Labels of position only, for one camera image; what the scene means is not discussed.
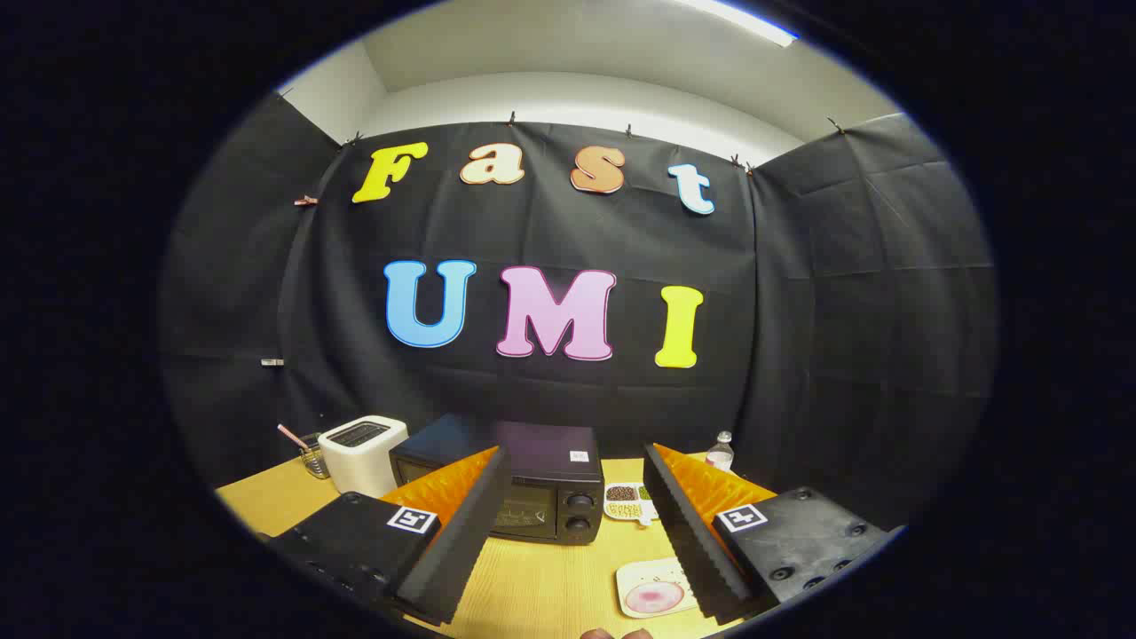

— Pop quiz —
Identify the white bread toaster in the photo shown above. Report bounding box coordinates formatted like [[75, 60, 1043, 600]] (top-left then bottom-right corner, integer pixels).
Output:
[[317, 415, 409, 500]]

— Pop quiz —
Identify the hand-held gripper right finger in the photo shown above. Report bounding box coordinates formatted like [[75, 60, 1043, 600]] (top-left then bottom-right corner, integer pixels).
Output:
[[643, 442, 906, 627]]

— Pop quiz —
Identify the black toaster oven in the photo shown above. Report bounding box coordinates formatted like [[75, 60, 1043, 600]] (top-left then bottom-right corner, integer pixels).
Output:
[[389, 413, 606, 545]]

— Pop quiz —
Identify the pink round food slice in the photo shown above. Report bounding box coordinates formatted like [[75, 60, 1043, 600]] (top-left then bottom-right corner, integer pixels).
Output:
[[625, 581, 686, 615]]

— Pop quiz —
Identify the white divided dish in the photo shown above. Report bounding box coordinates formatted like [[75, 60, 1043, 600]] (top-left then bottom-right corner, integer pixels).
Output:
[[603, 482, 659, 528]]

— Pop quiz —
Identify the black backdrop cloth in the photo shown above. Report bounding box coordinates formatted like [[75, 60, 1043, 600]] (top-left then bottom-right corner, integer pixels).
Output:
[[160, 89, 999, 533]]

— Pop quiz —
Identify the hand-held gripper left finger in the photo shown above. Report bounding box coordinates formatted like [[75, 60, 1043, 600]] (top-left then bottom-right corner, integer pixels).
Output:
[[266, 446, 513, 627]]

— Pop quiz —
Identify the square cherry-print plate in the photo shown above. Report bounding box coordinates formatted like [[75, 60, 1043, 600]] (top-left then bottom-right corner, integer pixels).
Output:
[[615, 556, 702, 619]]

